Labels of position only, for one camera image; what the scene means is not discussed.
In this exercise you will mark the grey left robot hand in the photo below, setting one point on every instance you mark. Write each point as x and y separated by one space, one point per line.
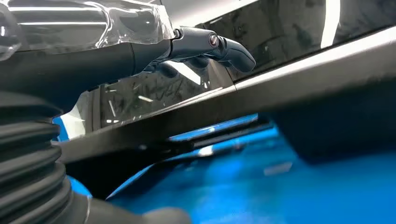
92 61

